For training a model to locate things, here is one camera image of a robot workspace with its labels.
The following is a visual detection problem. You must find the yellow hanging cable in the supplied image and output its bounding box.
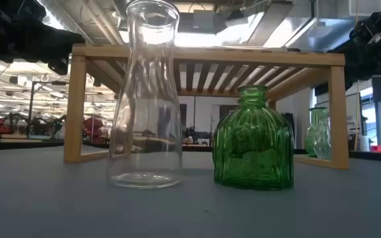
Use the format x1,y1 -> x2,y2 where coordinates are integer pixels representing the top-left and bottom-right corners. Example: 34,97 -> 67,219
353,0 -> 362,152

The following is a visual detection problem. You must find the silver ceiling air duct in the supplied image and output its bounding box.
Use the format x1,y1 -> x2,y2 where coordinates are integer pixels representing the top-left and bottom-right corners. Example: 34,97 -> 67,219
248,0 -> 381,53

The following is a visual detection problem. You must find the tall clear glass carafe vase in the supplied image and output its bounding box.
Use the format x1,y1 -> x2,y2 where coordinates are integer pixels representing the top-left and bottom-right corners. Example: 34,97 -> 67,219
106,0 -> 184,190

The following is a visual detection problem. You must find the grey ceiling vent box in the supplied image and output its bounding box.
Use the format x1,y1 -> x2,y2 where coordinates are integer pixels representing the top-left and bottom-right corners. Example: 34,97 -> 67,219
192,9 -> 216,34

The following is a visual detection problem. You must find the small green glass vase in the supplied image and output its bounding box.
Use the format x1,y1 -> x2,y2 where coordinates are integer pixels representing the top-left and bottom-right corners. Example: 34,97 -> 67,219
305,106 -> 331,160

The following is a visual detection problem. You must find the red cabinet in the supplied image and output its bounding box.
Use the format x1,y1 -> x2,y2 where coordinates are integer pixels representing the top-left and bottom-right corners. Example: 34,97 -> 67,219
83,117 -> 105,143

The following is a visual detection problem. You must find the wooden slatted shelf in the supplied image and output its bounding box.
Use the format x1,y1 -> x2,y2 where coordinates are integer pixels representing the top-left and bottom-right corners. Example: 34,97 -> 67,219
63,44 -> 350,171

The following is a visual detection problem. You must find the black metal stand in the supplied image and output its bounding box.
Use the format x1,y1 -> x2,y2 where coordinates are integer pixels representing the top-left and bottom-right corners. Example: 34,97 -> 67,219
26,80 -> 68,139

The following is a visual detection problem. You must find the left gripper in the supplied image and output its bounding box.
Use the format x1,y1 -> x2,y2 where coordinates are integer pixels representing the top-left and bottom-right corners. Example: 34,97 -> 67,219
0,0 -> 85,75

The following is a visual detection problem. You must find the white paper roll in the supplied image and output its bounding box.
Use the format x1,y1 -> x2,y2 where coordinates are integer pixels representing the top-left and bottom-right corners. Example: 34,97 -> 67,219
359,134 -> 370,152

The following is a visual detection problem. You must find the squat green ribbed glass vase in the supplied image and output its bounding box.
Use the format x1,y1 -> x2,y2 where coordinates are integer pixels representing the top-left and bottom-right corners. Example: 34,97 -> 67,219
212,85 -> 295,191

